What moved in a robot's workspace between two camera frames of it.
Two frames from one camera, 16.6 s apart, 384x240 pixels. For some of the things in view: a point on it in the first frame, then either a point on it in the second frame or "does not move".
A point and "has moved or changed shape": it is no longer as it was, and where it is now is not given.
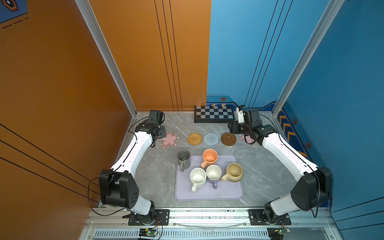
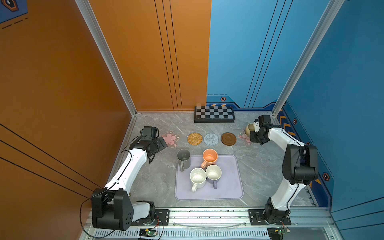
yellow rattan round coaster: x=194 y=139 does not move
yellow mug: x=234 y=173 has moved or changed shape
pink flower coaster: x=247 y=140 does not move
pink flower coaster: x=170 y=140 does not move
